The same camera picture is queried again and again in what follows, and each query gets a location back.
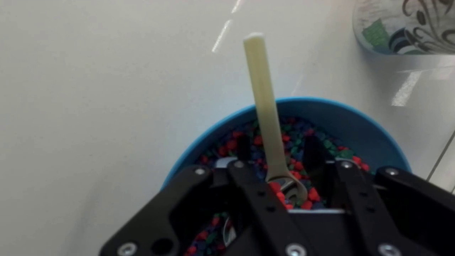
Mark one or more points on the patterned paper cup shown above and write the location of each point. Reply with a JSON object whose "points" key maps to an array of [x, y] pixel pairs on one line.
{"points": [[406, 27]]}

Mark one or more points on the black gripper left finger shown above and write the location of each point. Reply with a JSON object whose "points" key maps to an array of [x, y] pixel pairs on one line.
{"points": [[170, 222]]}

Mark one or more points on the cream plastic spoon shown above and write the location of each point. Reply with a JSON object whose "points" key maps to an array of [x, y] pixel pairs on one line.
{"points": [[268, 118]]}

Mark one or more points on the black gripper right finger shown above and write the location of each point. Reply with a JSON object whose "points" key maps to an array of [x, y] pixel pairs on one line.
{"points": [[395, 212]]}

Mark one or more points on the blue bowl with beads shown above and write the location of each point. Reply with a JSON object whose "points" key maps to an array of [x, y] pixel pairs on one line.
{"points": [[314, 131]]}

